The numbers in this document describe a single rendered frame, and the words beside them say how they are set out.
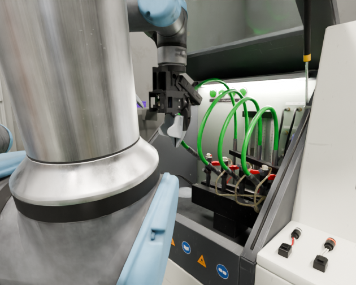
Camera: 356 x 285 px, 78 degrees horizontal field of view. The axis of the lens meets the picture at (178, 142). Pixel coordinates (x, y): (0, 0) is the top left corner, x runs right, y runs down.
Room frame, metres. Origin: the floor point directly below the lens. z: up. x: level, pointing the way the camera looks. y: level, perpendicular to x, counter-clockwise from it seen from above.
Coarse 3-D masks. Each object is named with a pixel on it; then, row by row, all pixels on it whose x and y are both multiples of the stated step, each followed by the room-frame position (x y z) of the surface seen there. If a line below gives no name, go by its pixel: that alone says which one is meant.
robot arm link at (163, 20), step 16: (128, 0) 0.46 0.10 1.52; (144, 0) 0.44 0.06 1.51; (160, 0) 0.43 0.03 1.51; (176, 0) 0.44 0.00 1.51; (128, 16) 0.47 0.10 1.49; (144, 16) 0.45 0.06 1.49; (160, 16) 0.44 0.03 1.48; (176, 16) 0.47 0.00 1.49; (160, 32) 0.51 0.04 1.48; (176, 32) 0.53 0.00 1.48
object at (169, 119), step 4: (164, 116) 0.60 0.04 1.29; (168, 116) 0.60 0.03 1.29; (172, 116) 0.60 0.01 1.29; (164, 120) 0.59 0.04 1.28; (168, 120) 0.60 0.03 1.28; (172, 120) 0.60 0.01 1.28; (164, 124) 0.59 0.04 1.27; (168, 124) 0.60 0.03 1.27; (172, 124) 0.60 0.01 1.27; (160, 128) 0.58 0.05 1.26; (164, 128) 0.59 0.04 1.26; (160, 132) 0.58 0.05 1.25; (164, 132) 0.59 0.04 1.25; (168, 136) 0.60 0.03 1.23; (172, 140) 0.60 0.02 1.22
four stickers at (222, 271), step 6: (174, 240) 0.66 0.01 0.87; (174, 246) 0.66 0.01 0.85; (186, 246) 0.62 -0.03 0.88; (186, 252) 0.62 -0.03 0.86; (198, 252) 0.58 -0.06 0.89; (198, 258) 0.58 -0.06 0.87; (204, 258) 0.57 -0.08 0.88; (204, 264) 0.57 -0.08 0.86; (216, 264) 0.53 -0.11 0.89; (216, 270) 0.53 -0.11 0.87; (222, 270) 0.52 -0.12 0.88; (228, 270) 0.51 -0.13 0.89; (222, 276) 0.52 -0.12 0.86; (228, 276) 0.51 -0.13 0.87
